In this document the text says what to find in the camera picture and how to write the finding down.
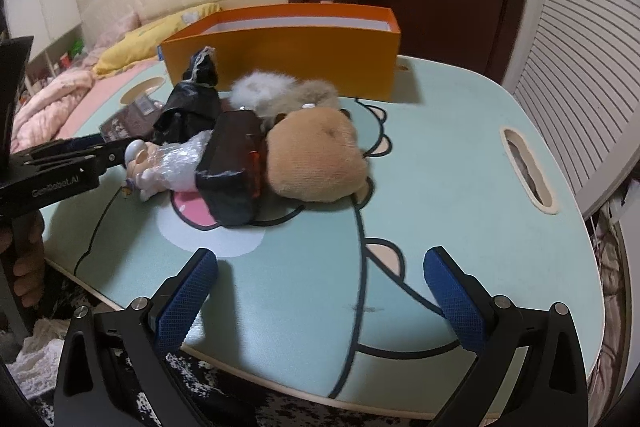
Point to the pink bed sheet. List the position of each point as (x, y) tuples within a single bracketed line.
[(100, 107)]

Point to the pink fluffy quilt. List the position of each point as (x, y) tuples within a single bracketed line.
[(50, 102)]

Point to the brown plush toy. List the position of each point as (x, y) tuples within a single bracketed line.
[(315, 152)]

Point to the bubble-wrapped figurine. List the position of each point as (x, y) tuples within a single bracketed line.
[(170, 162)]

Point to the pale pink blanket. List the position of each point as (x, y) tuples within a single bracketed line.
[(617, 267)]

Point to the orange cardboard box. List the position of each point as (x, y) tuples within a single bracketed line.
[(300, 57)]

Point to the dark brown patterned packet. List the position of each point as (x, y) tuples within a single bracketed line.
[(130, 122)]

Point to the black and white patterned rug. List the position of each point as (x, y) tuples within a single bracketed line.
[(45, 357)]

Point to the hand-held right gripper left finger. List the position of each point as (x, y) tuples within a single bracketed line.
[(186, 297)]

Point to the white wardrobe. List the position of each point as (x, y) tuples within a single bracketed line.
[(45, 2)]

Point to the grey-brown fur scrunchie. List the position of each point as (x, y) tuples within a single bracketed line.
[(317, 94)]

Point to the yellow pillow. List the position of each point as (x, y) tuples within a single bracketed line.
[(145, 39)]

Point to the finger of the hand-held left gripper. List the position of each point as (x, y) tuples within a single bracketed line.
[(122, 149), (87, 140)]

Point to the person's left hand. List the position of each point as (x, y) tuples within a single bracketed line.
[(27, 267)]

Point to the white shelf with small things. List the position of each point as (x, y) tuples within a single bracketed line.
[(60, 59)]

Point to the white fur scrunchie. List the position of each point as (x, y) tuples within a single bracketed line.
[(260, 89)]

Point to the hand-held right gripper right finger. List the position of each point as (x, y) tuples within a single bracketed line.
[(455, 302)]

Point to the black rectangular pouch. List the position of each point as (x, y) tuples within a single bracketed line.
[(230, 167)]

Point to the black plastic bag bundle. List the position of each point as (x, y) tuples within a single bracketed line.
[(190, 107)]

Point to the white louvered panel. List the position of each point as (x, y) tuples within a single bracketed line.
[(575, 57)]

